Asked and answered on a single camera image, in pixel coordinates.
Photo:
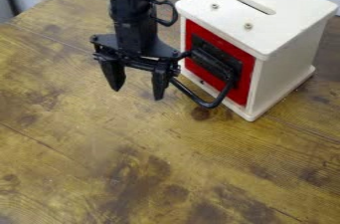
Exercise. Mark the red wooden drawer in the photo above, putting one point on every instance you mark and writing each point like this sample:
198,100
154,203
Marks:
239,93

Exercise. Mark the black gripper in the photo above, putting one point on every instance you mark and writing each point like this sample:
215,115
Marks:
136,47

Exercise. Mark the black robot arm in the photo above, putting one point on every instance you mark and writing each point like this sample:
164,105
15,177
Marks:
128,11

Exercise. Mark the black metal drawer handle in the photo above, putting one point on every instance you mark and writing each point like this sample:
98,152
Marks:
216,65

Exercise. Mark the white wooden box cabinet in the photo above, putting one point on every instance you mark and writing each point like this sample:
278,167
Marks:
267,37

